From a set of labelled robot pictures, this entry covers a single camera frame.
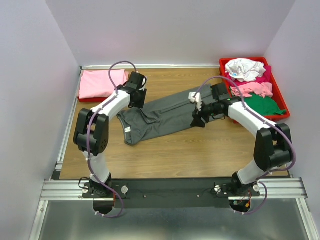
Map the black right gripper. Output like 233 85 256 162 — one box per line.
189 99 220 129

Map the folded pink t shirt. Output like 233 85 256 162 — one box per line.
78 69 129 99

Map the green t shirt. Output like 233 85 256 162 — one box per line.
244 93 287 116

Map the white t shirt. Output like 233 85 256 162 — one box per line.
225 58 267 83

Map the light pink t shirt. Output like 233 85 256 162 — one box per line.
230 82 274 98

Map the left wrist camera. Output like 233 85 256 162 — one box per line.
139 76 148 91

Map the grey t shirt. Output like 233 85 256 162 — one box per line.
116 84 227 147

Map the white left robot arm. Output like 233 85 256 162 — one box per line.
73 71 210 198

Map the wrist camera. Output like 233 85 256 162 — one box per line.
139 76 148 91
188 92 203 112

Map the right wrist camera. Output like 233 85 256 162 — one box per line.
188 92 203 112

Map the red plastic bin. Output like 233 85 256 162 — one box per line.
218 56 291 124

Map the magenta t shirt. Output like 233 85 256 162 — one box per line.
225 65 272 86

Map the folded red t shirt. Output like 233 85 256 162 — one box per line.
77 96 107 103

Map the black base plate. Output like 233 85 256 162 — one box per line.
78 177 265 212

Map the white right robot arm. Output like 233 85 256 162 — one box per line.
189 83 296 196

